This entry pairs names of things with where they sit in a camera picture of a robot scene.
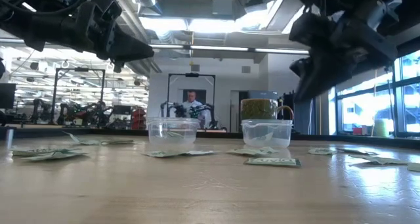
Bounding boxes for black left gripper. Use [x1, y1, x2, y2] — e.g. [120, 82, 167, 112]
[60, 0, 154, 62]

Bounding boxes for banknotes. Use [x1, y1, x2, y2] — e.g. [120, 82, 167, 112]
[22, 150, 90, 162]

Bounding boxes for yellow-green container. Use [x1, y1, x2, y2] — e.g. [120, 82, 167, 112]
[373, 118, 390, 139]

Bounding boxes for black monitor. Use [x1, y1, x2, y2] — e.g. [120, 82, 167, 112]
[0, 83, 17, 110]

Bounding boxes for red tool cart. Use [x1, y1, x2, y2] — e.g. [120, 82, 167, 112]
[130, 107, 148, 131]

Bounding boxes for long ceiling light strip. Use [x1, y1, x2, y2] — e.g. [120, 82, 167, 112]
[0, 36, 310, 55]

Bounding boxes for large window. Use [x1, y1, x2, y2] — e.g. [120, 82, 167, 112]
[327, 49, 420, 138]

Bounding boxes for black gantry frame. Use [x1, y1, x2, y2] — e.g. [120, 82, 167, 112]
[50, 66, 106, 125]
[165, 72, 217, 130]

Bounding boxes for clear plastic container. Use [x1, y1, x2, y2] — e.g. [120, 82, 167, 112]
[241, 119, 294, 148]
[146, 117, 201, 145]

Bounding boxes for black cabinet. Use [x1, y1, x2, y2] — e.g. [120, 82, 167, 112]
[281, 91, 316, 135]

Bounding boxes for silver ventilation duct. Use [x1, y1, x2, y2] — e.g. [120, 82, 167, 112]
[121, 0, 163, 76]

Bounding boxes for silver metal post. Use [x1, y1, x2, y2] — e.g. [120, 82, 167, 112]
[5, 127, 15, 151]

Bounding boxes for grey ceiling box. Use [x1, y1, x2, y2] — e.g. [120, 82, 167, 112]
[211, 0, 236, 16]

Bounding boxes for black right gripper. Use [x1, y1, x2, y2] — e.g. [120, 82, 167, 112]
[289, 7, 399, 102]

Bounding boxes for grey-blue box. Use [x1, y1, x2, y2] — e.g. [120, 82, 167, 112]
[247, 90, 279, 101]

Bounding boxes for person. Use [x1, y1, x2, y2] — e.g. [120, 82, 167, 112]
[181, 90, 213, 129]

